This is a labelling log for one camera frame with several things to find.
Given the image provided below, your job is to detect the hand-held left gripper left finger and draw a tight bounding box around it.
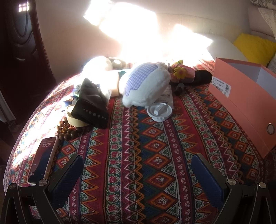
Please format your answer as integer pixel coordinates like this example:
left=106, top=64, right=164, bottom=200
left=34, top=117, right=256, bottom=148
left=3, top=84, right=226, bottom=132
left=0, top=154, right=84, bottom=224

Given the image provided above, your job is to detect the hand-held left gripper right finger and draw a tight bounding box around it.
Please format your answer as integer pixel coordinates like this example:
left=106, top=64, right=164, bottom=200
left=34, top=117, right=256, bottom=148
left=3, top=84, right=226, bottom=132
left=191, top=153, right=276, bottom=224

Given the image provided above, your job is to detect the beige tape roll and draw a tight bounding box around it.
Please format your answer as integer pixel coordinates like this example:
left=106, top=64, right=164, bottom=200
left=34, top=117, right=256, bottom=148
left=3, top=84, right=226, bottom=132
left=65, top=104, right=91, bottom=127

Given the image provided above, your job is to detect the white round plastic lid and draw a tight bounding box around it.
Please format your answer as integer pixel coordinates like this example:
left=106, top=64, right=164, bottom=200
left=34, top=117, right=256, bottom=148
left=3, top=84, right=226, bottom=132
left=147, top=103, right=173, bottom=122

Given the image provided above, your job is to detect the orange cardboard box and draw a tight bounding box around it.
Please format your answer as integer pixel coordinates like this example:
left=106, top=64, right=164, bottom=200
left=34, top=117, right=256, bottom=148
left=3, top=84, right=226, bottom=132
left=209, top=57, right=276, bottom=159

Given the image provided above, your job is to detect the white plush toy checkered patch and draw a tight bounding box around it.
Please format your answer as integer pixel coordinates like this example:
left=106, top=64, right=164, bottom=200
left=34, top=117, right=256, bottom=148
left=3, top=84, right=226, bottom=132
left=118, top=61, right=172, bottom=107

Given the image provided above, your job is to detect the smartphone with pale case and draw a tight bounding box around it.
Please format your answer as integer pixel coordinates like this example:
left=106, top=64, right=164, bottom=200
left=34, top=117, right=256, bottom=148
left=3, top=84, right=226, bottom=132
left=27, top=136, right=61, bottom=185

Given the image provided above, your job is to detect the patterned tablecloth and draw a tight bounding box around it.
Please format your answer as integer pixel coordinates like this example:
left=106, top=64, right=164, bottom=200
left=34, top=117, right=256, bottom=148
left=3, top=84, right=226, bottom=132
left=3, top=58, right=276, bottom=224

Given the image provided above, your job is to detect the black cloth pouch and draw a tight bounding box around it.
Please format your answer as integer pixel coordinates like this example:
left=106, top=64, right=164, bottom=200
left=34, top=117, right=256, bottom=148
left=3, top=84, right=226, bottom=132
left=71, top=78, right=109, bottom=130

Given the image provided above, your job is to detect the white printed paper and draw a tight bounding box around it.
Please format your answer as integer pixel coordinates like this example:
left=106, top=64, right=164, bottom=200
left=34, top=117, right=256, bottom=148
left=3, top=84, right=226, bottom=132
left=155, top=86, right=174, bottom=108

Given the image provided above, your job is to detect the small black bottle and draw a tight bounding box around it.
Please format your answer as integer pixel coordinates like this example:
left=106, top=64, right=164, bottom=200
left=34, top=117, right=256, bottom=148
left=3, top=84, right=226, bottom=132
left=174, top=83, right=186, bottom=95

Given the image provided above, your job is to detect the flower decorated doll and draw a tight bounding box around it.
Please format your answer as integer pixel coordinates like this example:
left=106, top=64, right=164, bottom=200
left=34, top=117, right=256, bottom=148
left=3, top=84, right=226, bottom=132
left=168, top=60, right=195, bottom=83

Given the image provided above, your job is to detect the grey plush toy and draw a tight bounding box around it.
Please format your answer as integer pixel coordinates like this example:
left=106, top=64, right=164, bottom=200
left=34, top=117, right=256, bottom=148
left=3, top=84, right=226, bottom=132
left=82, top=55, right=127, bottom=75

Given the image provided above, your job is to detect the white side cabinet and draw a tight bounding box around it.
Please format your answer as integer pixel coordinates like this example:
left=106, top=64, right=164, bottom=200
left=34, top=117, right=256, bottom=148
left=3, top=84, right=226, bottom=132
left=206, top=34, right=248, bottom=63

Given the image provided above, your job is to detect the yellow pillow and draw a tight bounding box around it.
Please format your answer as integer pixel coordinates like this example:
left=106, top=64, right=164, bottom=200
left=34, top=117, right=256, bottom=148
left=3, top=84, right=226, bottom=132
left=233, top=33, right=276, bottom=67

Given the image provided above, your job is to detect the dark wooden door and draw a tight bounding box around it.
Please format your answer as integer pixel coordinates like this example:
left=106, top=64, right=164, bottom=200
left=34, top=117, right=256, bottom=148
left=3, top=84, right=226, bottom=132
left=0, top=0, right=57, bottom=121

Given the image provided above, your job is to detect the pale pink sofa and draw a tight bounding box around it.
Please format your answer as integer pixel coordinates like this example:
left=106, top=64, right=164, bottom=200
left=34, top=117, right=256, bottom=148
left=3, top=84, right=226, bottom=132
left=246, top=0, right=276, bottom=71

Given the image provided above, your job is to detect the white lace cushion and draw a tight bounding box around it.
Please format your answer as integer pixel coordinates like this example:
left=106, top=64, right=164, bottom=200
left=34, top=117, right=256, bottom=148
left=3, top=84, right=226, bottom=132
left=258, top=4, right=276, bottom=41

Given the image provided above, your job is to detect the floral print pillow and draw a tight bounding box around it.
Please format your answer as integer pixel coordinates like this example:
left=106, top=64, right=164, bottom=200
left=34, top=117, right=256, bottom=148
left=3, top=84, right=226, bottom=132
left=251, top=0, right=276, bottom=9

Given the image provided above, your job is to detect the brown wooden bead bracelet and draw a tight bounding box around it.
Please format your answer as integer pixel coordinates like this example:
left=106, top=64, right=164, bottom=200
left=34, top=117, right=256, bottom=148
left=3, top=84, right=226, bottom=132
left=56, top=117, right=83, bottom=141

